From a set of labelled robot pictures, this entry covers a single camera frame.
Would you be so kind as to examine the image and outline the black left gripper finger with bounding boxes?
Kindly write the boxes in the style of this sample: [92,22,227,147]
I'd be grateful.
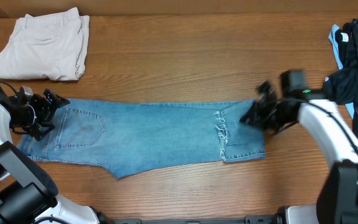
[43,88,70,109]
[29,123,55,141]

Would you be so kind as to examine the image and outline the blue denim jeans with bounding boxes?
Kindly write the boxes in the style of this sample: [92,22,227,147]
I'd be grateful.
[18,99,265,178]

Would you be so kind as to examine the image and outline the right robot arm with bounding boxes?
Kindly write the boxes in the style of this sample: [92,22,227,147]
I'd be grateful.
[240,70,358,224]

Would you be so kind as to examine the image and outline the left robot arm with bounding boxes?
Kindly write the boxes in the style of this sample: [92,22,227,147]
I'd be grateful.
[0,82,110,224]

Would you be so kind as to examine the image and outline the folded beige trousers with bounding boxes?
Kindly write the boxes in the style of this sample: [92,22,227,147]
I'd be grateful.
[0,7,90,81]

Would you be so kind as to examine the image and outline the black left camera cable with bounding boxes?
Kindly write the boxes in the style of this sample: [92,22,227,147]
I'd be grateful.
[0,80,21,100]

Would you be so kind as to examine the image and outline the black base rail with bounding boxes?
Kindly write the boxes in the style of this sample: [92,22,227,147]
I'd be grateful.
[111,215,286,224]

